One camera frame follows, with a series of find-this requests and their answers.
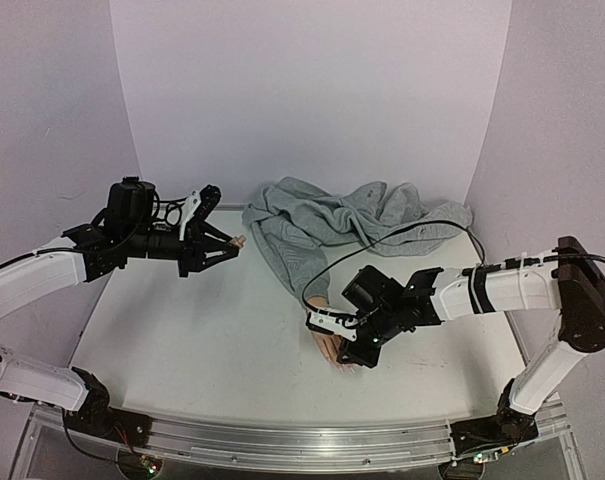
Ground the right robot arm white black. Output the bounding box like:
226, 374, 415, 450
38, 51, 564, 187
337, 236, 605, 457

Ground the black camera cable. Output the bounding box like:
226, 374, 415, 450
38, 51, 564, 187
301, 219, 487, 314
154, 197, 191, 229

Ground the black right camera cable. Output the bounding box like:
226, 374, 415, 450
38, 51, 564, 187
301, 219, 487, 314

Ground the grey sweatshirt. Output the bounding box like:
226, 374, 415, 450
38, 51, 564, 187
243, 177, 473, 301

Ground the black left camera cable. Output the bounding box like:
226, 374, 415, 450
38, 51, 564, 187
154, 197, 191, 229

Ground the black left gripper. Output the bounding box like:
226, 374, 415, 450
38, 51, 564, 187
125, 222, 240, 277

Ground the aluminium front rail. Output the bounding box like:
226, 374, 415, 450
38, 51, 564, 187
61, 409, 538, 464

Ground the mannequin hand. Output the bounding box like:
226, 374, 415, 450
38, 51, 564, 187
307, 296, 356, 373

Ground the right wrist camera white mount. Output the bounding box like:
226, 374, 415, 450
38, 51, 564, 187
306, 309, 360, 342

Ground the nail polish bottle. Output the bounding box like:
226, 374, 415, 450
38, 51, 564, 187
231, 236, 246, 249

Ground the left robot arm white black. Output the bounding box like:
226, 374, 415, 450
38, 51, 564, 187
0, 176, 246, 437

